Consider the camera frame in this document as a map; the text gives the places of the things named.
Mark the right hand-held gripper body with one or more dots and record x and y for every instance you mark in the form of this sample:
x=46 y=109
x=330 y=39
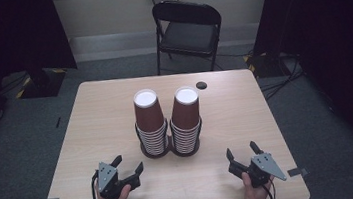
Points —
x=264 y=168

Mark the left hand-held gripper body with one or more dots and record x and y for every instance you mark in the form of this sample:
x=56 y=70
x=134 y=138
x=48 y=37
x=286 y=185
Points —
x=108 y=177

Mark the stack of brown paper cups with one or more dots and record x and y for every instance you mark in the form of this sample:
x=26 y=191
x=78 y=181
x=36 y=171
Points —
x=149 y=117
x=185 y=115

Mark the person's right hand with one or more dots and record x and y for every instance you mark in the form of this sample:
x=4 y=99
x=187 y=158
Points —
x=255 y=197

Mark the small black floor object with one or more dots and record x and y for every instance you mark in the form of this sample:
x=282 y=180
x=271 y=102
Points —
x=58 y=122

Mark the round table grommet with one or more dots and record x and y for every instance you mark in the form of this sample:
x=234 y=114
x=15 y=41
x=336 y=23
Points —
x=201 y=85

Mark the stand base with striped tape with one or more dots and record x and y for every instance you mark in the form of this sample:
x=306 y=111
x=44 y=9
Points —
x=262 y=64
x=43 y=82

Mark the black folding chair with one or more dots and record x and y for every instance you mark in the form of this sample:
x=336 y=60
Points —
x=189 y=37

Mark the black curtain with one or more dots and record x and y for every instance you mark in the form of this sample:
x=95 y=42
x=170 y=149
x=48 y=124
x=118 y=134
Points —
x=334 y=27
x=6 y=35

